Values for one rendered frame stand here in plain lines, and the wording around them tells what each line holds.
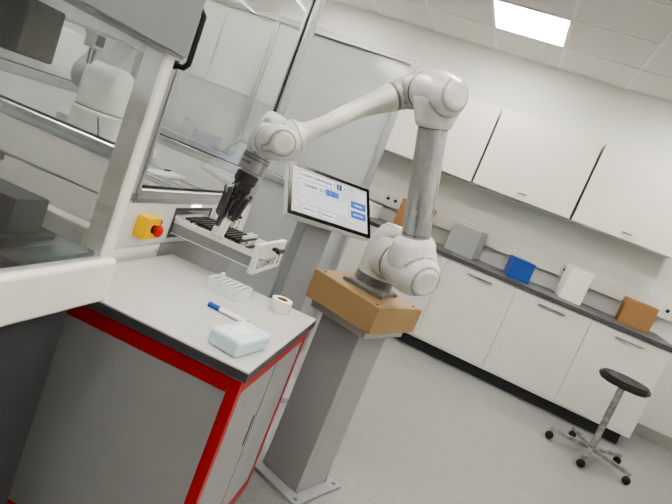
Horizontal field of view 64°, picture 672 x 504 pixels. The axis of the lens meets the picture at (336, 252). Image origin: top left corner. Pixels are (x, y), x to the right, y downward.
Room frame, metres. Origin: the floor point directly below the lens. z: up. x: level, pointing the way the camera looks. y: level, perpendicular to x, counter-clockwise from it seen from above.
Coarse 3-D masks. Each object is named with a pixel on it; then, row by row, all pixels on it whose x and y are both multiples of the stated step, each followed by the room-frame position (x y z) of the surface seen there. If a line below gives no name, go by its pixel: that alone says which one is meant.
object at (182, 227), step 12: (180, 216) 1.93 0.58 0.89; (192, 216) 2.03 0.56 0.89; (204, 216) 2.11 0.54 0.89; (180, 228) 1.86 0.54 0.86; (192, 228) 1.86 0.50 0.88; (192, 240) 1.85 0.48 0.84; (204, 240) 1.85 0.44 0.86; (216, 240) 1.84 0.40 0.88; (228, 240) 1.83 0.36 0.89; (216, 252) 1.84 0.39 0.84; (228, 252) 1.83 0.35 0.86; (240, 252) 1.82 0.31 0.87; (252, 252) 1.82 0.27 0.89
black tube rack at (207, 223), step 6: (198, 222) 1.91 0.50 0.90; (204, 222) 1.95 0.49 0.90; (210, 222) 1.99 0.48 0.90; (204, 228) 1.98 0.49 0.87; (210, 228) 1.89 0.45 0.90; (228, 228) 2.01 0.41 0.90; (234, 228) 2.06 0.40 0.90; (228, 234) 1.90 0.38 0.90; (234, 234) 1.94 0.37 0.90; (240, 234) 1.99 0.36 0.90; (246, 234) 2.03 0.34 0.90; (234, 240) 1.98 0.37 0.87; (246, 246) 1.96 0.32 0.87; (252, 246) 2.01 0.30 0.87
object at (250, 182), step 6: (240, 174) 1.73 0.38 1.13; (246, 174) 1.73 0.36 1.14; (240, 180) 1.73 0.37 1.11; (246, 180) 1.73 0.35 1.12; (252, 180) 1.74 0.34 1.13; (234, 186) 1.72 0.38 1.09; (240, 186) 1.74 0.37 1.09; (246, 186) 1.76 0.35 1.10; (252, 186) 1.75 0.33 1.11; (234, 192) 1.73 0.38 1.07; (240, 198) 1.76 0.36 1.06
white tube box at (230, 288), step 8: (208, 280) 1.66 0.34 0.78; (216, 280) 1.66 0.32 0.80; (224, 280) 1.70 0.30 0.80; (232, 280) 1.73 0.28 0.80; (208, 288) 1.66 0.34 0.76; (216, 288) 1.66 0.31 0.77; (224, 288) 1.65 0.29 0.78; (232, 288) 1.65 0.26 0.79; (240, 288) 1.68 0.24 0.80; (248, 288) 1.72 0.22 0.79; (232, 296) 1.64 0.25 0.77; (240, 296) 1.64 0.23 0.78; (248, 296) 1.71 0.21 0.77
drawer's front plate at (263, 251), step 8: (280, 240) 2.02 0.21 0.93; (256, 248) 1.80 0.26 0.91; (264, 248) 1.83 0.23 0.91; (272, 248) 1.92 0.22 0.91; (280, 248) 2.02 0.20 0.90; (256, 256) 1.79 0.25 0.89; (264, 256) 1.87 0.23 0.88; (272, 256) 1.96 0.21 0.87; (280, 256) 2.06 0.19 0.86; (256, 264) 1.81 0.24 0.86; (272, 264) 2.00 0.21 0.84; (248, 272) 1.80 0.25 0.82; (256, 272) 1.84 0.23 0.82
